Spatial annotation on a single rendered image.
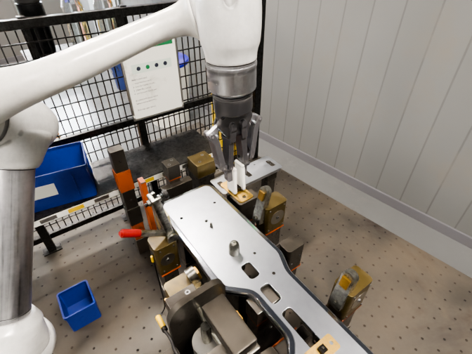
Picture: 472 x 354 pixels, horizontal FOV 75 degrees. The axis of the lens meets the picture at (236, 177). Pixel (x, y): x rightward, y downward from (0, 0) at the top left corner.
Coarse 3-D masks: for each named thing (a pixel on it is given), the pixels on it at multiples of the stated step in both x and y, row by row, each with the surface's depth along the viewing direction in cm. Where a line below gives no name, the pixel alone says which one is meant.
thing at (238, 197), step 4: (224, 184) 74; (224, 188) 73; (240, 188) 72; (228, 192) 72; (240, 192) 71; (244, 192) 71; (248, 192) 71; (232, 196) 71; (236, 196) 70; (240, 196) 70; (248, 196) 70; (252, 196) 70; (240, 200) 69; (244, 200) 69
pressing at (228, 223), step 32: (192, 192) 112; (192, 224) 100; (224, 224) 100; (192, 256) 91; (224, 256) 90; (256, 256) 90; (256, 288) 82; (288, 288) 82; (320, 320) 75; (288, 352) 69; (352, 352) 70
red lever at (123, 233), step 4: (120, 232) 78; (124, 232) 78; (128, 232) 79; (132, 232) 80; (136, 232) 80; (140, 232) 81; (144, 232) 82; (148, 232) 83; (152, 232) 84; (156, 232) 85; (160, 232) 86; (164, 232) 87; (120, 236) 79; (124, 236) 78; (128, 236) 79; (132, 236) 80; (136, 236) 81; (140, 236) 82; (144, 236) 83; (148, 236) 84; (152, 236) 85; (156, 236) 86; (160, 236) 87; (164, 236) 88
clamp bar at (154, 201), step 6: (162, 192) 80; (150, 198) 78; (156, 198) 78; (168, 198) 80; (144, 204) 78; (150, 204) 78; (156, 204) 78; (156, 210) 79; (162, 210) 81; (156, 216) 85; (162, 216) 82; (162, 222) 83; (168, 222) 84; (162, 228) 87; (168, 228) 85; (168, 234) 86
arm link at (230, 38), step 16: (208, 0) 45; (224, 0) 44; (240, 0) 44; (256, 0) 46; (208, 16) 46; (224, 16) 45; (240, 16) 45; (256, 16) 47; (208, 32) 48; (224, 32) 46; (240, 32) 47; (256, 32) 49; (208, 48) 49; (224, 48) 48; (240, 48) 48; (256, 48) 51; (224, 64) 50; (240, 64) 50
